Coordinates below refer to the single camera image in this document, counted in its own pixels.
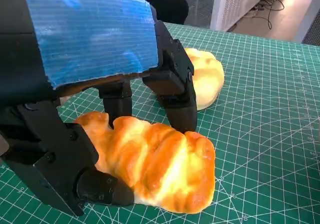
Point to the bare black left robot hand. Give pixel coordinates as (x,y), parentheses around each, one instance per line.
(87,38)

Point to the round toy bread bun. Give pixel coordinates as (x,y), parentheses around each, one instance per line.
(207,78)

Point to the rectangular braided toy bread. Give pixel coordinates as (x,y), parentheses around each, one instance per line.
(162,164)

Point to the seated person in black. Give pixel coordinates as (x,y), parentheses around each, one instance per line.
(170,6)

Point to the small white cabinet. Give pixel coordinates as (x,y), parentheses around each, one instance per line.
(232,3)

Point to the green cutting mat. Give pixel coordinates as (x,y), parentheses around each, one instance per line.
(262,133)

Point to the white cabinet with mesh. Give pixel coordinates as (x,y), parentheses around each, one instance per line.
(312,33)

